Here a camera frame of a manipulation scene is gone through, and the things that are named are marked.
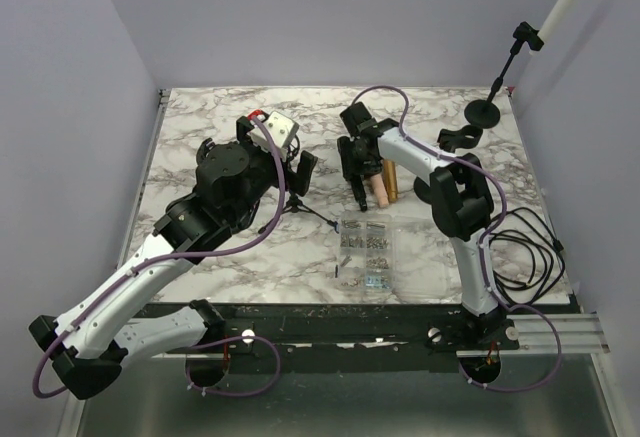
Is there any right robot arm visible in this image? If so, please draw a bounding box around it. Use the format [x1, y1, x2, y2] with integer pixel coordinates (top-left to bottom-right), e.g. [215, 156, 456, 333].
[337, 102, 504, 349]

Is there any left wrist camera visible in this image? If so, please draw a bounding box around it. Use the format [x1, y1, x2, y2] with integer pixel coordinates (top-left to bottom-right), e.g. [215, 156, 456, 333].
[248, 110, 299, 161]

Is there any clear plastic screw box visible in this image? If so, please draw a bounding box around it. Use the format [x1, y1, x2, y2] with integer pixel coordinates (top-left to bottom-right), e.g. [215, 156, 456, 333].
[334, 212, 451, 303]

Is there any black microphone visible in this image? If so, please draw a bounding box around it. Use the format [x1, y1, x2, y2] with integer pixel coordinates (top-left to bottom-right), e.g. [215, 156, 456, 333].
[351, 175, 368, 212]

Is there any black tripod mic stand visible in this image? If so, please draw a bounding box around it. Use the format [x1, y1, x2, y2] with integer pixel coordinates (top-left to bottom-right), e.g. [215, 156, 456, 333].
[281, 191, 338, 232]

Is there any purple cable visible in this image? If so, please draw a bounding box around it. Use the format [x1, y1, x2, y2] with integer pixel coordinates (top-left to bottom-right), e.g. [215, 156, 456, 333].
[347, 85, 561, 393]
[32, 111, 289, 401]

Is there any gold microphone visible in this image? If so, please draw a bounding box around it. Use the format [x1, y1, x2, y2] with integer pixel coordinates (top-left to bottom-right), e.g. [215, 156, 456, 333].
[383, 159, 398, 203]

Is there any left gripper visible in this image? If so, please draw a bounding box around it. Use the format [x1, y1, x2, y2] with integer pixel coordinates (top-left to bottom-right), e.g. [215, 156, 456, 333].
[227, 120, 316, 225]

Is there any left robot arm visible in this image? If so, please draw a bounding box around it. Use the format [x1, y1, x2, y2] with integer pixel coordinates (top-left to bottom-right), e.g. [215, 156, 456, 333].
[29, 110, 317, 400]

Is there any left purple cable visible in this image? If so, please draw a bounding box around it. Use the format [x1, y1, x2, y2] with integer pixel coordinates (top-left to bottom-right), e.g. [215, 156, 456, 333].
[32, 111, 289, 401]

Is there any black cable bundle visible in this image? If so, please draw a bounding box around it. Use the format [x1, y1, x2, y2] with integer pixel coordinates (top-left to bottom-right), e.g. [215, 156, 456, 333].
[487, 206, 569, 303]

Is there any aluminium mounting rail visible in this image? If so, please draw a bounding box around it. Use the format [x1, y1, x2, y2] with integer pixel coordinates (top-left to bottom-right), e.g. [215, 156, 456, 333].
[124, 312, 612, 358]

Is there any pink microphone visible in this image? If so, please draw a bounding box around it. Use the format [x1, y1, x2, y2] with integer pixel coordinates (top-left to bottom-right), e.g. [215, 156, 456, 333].
[369, 174, 390, 208]

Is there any round base mic stand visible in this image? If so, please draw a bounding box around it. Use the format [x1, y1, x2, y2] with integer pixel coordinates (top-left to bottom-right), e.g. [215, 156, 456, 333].
[464, 21, 544, 129]
[413, 125, 483, 204]

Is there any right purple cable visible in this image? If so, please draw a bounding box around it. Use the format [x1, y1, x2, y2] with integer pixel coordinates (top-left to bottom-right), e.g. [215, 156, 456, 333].
[347, 85, 561, 393]

